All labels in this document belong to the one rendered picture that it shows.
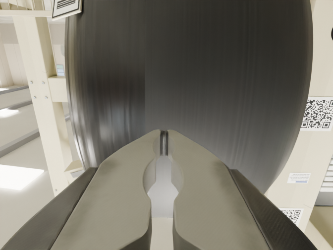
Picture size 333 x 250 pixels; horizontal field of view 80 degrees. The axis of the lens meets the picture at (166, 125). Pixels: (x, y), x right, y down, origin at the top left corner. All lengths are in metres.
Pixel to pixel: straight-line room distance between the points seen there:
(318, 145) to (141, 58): 0.46
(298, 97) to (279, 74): 0.04
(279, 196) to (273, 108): 0.39
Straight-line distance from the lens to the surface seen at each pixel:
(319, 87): 0.51
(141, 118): 0.21
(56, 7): 0.28
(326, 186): 0.67
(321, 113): 0.53
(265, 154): 0.25
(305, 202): 0.65
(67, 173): 1.08
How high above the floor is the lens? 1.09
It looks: 21 degrees up
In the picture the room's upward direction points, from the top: 179 degrees counter-clockwise
